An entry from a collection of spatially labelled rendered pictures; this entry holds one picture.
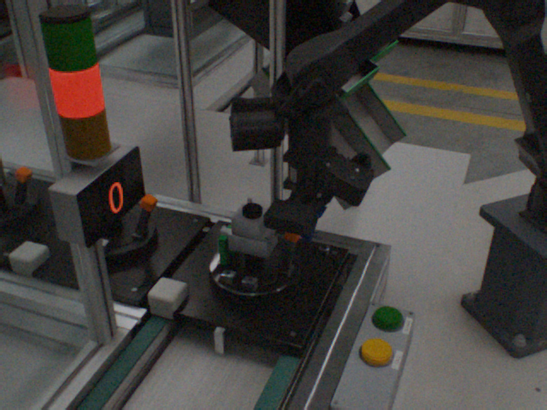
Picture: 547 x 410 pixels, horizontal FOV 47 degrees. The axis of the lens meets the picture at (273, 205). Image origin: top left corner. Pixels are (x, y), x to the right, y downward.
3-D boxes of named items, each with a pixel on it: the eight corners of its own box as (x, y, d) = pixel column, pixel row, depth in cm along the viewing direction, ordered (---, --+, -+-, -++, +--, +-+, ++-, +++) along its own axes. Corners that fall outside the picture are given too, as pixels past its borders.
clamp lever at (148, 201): (148, 231, 103) (159, 198, 99) (141, 237, 102) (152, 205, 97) (129, 220, 104) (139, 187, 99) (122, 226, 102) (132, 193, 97)
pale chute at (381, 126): (391, 144, 131) (408, 134, 128) (365, 171, 122) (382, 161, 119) (311, 35, 129) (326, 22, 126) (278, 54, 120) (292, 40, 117)
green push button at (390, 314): (403, 319, 92) (405, 309, 91) (397, 337, 89) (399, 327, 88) (377, 313, 93) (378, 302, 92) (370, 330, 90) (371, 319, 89)
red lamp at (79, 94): (114, 103, 69) (108, 60, 67) (87, 121, 66) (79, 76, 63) (76, 96, 71) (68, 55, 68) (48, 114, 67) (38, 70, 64)
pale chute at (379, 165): (374, 178, 120) (391, 168, 116) (344, 211, 110) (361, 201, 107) (285, 59, 117) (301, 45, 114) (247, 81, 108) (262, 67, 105)
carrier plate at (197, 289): (349, 258, 105) (349, 248, 104) (301, 358, 86) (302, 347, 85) (219, 228, 112) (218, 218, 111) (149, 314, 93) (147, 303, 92)
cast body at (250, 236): (278, 243, 96) (278, 204, 92) (267, 259, 92) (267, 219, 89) (227, 231, 98) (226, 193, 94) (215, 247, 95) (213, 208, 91)
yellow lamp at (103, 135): (120, 143, 72) (114, 103, 70) (94, 163, 68) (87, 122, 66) (83, 136, 74) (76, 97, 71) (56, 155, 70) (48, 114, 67)
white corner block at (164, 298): (190, 302, 96) (188, 282, 93) (175, 322, 92) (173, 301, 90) (163, 295, 97) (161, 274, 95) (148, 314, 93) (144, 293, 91)
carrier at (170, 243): (211, 226, 113) (207, 165, 106) (140, 312, 94) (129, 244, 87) (97, 200, 120) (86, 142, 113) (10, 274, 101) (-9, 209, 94)
